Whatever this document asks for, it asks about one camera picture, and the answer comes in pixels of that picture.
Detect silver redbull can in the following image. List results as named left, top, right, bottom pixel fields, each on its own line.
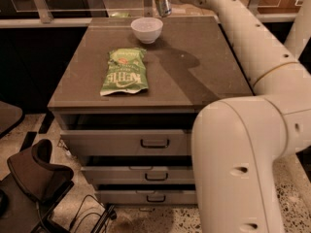
left=155, top=0, right=171, bottom=17

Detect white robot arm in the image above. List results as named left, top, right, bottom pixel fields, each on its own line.
left=170, top=0, right=311, bottom=233

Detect white bowl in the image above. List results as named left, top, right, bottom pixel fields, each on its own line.
left=131, top=17, right=163, bottom=44

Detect green chips bag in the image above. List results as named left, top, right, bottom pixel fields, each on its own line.
left=100, top=48, right=149, bottom=96

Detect top grey drawer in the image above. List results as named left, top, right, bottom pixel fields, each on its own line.
left=61, top=129, right=190, bottom=156

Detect grey drawer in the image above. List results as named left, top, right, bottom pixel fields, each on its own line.
left=81, top=166, right=194, bottom=184
left=95, top=190, right=197, bottom=206
left=61, top=129, right=190, bottom=156

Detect grey drawer cabinet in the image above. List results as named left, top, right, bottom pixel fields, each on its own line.
left=49, top=17, right=252, bottom=206

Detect middle grey drawer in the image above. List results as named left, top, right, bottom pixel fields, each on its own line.
left=81, top=166, right=194, bottom=184

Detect dark round table edge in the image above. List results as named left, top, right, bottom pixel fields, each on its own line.
left=0, top=101, right=24, bottom=138

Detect bottom grey drawer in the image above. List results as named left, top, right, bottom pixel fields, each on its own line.
left=95, top=190, right=197, bottom=206

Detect black office chair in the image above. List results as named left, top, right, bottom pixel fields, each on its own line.
left=0, top=139, right=74, bottom=233

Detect metal railing post left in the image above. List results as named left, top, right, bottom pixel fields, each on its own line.
left=33, top=0, right=53, bottom=23

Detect black floor cable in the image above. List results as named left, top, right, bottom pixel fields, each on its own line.
left=68, top=194, right=118, bottom=233

